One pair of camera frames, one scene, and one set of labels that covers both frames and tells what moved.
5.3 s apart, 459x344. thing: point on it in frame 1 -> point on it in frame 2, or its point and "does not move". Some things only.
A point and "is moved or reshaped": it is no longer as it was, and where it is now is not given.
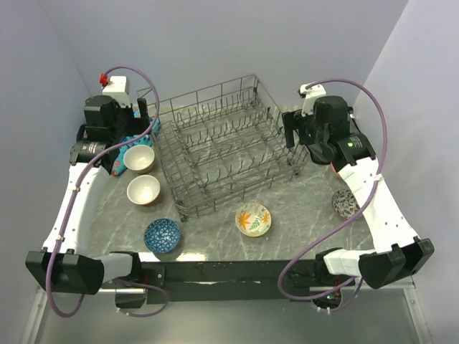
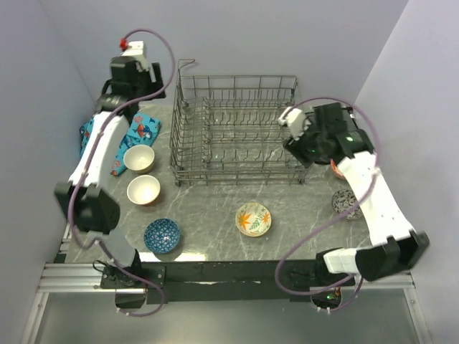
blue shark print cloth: x=119 y=168 does not move
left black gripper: x=138 y=126 -> x=156 y=75
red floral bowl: x=333 y=167 does not move
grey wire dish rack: x=219 y=142 is moved or reshaped
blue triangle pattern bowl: x=161 y=236 does not move
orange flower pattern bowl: x=253 y=219 does not move
